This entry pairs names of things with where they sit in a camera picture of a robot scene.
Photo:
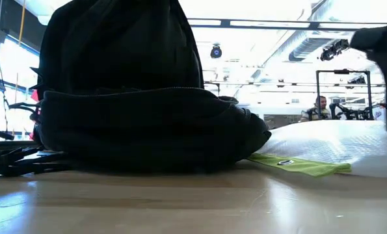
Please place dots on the clear mesh pouch green edge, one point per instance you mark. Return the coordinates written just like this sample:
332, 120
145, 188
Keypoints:
326, 143

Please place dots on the black backpack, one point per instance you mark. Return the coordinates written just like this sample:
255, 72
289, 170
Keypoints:
131, 123

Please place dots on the background black robot arm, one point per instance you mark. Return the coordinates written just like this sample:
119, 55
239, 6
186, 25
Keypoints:
339, 110
368, 112

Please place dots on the person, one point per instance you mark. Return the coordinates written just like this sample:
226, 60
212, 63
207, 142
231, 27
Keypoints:
320, 109

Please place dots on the round black ceiling device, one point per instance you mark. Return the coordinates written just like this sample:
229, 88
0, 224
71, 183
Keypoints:
216, 52

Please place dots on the pink stacked bins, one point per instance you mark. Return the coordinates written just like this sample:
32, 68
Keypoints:
34, 96

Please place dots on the black overhead camera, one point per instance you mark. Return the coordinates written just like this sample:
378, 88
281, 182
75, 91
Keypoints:
334, 49

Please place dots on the black frame stand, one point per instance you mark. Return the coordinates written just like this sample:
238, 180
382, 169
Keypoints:
342, 71

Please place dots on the silver ceiling duct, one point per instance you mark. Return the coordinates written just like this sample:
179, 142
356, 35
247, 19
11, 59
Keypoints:
310, 45

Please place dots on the black metal table frame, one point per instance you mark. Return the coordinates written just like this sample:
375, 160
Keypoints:
4, 144

